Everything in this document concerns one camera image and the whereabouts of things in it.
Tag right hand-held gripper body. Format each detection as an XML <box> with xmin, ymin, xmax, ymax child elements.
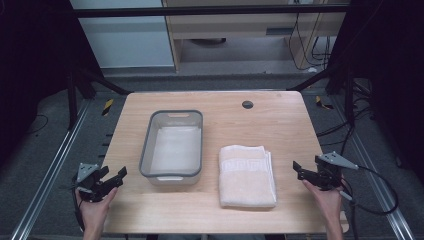
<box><xmin>314</xmin><ymin>151</ymin><xmax>360</xmax><ymax>192</ymax></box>

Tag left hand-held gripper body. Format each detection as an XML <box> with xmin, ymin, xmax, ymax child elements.
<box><xmin>75</xmin><ymin>162</ymin><xmax>113</xmax><ymax>203</ymax></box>

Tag person's left hand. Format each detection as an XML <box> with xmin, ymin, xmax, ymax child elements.
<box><xmin>75</xmin><ymin>186</ymin><xmax>120</xmax><ymax>230</ymax></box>

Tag person's right hand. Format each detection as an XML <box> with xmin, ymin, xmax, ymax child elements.
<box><xmin>301</xmin><ymin>179</ymin><xmax>345</xmax><ymax>220</ymax></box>

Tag folded pale pink towel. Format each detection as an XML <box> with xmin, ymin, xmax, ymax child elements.
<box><xmin>217</xmin><ymin>144</ymin><xmax>278</xmax><ymax>210</ymax></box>

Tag yellow black tape marker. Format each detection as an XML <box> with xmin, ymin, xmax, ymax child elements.
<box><xmin>101</xmin><ymin>98</ymin><xmax>115</xmax><ymax>117</ymax></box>
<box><xmin>314</xmin><ymin>95</ymin><xmax>335</xmax><ymax>111</ymax></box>

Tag grey-rimmed translucent plastic bin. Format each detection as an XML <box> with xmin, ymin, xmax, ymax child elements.
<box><xmin>138</xmin><ymin>109</ymin><xmax>204</xmax><ymax>187</ymax></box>

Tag black metal stand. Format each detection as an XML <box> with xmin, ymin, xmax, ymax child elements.
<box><xmin>65</xmin><ymin>65</ymin><xmax>134</xmax><ymax>132</ymax></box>
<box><xmin>287</xmin><ymin>62</ymin><xmax>357</xmax><ymax>127</ymax></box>

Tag dark curtain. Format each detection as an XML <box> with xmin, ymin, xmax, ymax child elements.
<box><xmin>325</xmin><ymin>0</ymin><xmax>424</xmax><ymax>186</ymax></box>
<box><xmin>0</xmin><ymin>0</ymin><xmax>105</xmax><ymax>169</ymax></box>

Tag white cabinet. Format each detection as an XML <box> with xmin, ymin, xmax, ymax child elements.
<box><xmin>69</xmin><ymin>0</ymin><xmax>177</xmax><ymax>70</ymax></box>

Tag grey cable plug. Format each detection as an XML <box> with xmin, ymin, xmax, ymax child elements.
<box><xmin>339</xmin><ymin>189</ymin><xmax>355</xmax><ymax>203</ymax></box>

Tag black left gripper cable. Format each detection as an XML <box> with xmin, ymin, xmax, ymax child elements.
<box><xmin>70</xmin><ymin>175</ymin><xmax>86</xmax><ymax>232</ymax></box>

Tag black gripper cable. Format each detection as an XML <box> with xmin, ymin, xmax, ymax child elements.
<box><xmin>70</xmin><ymin>175</ymin><xmax>86</xmax><ymax>232</ymax></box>
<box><xmin>339</xmin><ymin>165</ymin><xmax>400</xmax><ymax>240</ymax></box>

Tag aluminium floor rail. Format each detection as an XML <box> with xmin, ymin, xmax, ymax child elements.
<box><xmin>9</xmin><ymin>99</ymin><xmax>93</xmax><ymax>240</ymax></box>
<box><xmin>330</xmin><ymin>94</ymin><xmax>416</xmax><ymax>240</ymax></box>

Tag black floor cables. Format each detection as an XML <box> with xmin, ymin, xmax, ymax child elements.
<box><xmin>315</xmin><ymin>79</ymin><xmax>378</xmax><ymax>158</ymax></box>

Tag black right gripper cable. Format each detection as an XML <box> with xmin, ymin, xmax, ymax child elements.
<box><xmin>339</xmin><ymin>165</ymin><xmax>400</xmax><ymax>240</ymax></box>

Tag hanging black cables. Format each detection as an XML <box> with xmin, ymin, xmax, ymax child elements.
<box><xmin>287</xmin><ymin>0</ymin><xmax>332</xmax><ymax>72</ymax></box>

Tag light wooden desk frame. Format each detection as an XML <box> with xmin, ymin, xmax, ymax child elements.
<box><xmin>162</xmin><ymin>0</ymin><xmax>352</xmax><ymax>72</ymax></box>

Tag black horizontal frame bar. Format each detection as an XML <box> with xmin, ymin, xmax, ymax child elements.
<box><xmin>71</xmin><ymin>3</ymin><xmax>350</xmax><ymax>19</ymax></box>

